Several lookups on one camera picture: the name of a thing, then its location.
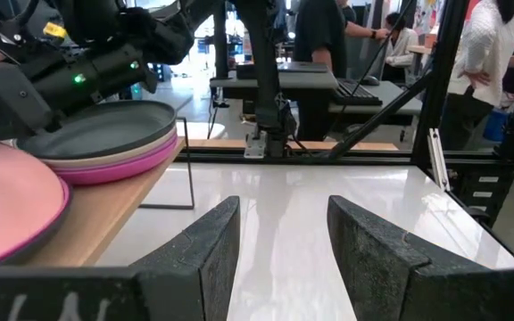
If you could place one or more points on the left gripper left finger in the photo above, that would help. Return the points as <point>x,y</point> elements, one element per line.
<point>194,276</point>

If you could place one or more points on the black frame post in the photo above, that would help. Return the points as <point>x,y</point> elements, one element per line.
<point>440,89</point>

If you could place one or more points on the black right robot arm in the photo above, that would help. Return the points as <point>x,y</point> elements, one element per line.
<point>261,67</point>

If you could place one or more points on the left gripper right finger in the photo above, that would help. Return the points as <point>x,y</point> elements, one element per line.
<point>382,281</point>

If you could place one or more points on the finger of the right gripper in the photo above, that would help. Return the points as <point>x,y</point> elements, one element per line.
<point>16,107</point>

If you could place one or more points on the black keyboard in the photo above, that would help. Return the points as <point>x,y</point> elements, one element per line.
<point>355,93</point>

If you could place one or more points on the blue bin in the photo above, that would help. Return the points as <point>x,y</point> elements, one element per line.
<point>494,127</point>

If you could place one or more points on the light pink plate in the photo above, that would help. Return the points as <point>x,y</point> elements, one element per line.
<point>11,200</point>

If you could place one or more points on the person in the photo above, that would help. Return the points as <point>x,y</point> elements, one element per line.
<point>484,53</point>
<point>402,49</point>
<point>319,31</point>

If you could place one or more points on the black frame rail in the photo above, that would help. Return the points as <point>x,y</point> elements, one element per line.
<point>221,158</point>

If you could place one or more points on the light wooden shelf board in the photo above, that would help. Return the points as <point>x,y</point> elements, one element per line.
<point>101,214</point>

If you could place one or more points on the cream plate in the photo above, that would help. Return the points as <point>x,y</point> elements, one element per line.
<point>83,163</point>

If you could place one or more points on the dark grey plate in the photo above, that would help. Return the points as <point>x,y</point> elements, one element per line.
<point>105,129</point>

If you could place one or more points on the aluminium bracket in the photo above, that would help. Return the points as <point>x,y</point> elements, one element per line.
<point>437,160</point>

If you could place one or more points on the black drawer unit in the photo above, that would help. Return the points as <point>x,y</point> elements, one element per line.
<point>466,187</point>

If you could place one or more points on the computer mouse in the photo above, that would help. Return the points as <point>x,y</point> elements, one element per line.
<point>371,80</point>

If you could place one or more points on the black diagonal frame strut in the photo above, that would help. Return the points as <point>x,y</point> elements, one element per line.
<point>373,124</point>

